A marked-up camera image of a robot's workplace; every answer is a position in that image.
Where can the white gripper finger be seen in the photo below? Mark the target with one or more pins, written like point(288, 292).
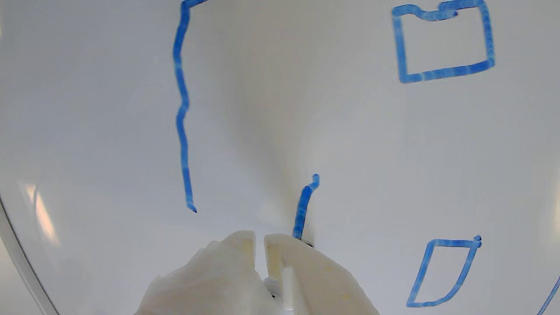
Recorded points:
point(210, 280)
point(315, 284)

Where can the large white whiteboard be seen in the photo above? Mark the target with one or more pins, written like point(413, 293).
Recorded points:
point(306, 109)

